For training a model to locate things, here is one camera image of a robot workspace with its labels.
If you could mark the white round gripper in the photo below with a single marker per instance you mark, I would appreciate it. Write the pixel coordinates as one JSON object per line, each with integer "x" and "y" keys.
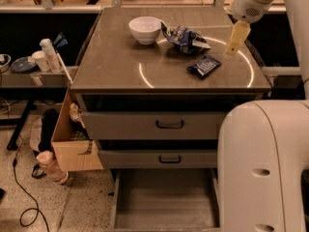
{"x": 247, "y": 8}

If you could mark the dark blue rxbar wrapper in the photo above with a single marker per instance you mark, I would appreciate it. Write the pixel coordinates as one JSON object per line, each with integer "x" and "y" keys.
{"x": 204, "y": 66}

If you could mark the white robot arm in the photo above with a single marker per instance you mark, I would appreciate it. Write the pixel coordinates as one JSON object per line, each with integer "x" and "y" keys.
{"x": 263, "y": 146}

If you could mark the grey drawer cabinet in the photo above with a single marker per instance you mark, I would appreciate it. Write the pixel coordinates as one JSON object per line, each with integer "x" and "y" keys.
{"x": 118, "y": 74}

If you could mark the grey top drawer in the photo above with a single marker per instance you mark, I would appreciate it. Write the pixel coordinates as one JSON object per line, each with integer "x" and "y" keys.
{"x": 153, "y": 125}

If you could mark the grey middle drawer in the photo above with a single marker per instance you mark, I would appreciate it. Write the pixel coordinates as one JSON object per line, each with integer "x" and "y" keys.
{"x": 154, "y": 159}

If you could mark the grey open bottom drawer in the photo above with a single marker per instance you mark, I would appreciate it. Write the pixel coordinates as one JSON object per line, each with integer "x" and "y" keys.
{"x": 165, "y": 200}

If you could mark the crumpled blue chip bag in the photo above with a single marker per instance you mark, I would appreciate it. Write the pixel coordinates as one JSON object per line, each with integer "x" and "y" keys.
{"x": 184, "y": 39}

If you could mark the white ceramic bowl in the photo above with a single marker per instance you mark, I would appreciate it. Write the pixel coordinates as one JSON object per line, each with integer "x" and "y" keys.
{"x": 145, "y": 29}

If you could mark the white spray bottle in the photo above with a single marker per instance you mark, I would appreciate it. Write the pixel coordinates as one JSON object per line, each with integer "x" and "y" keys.
{"x": 50, "y": 55}

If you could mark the white paper cup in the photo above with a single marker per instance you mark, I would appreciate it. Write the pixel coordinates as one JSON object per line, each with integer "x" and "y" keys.
{"x": 41, "y": 60}

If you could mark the brown cardboard box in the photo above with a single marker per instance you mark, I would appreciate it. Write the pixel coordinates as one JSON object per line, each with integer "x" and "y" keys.
{"x": 73, "y": 154}

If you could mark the black bag on floor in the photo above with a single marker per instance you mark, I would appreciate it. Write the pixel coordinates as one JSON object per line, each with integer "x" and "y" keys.
{"x": 42, "y": 131}

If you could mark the blue round plate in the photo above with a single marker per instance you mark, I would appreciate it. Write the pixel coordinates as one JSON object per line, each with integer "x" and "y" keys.
{"x": 24, "y": 65}

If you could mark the pink plastic bottle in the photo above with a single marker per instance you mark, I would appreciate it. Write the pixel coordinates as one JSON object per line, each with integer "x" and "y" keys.
{"x": 50, "y": 166}

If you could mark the small bowl at left edge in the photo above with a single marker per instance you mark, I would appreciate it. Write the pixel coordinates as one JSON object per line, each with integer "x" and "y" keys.
{"x": 5, "y": 60}

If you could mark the grey side shelf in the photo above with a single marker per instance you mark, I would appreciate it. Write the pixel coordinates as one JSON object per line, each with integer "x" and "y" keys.
{"x": 35, "y": 79}

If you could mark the black table leg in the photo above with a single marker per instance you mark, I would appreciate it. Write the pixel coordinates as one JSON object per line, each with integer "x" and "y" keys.
{"x": 12, "y": 146}

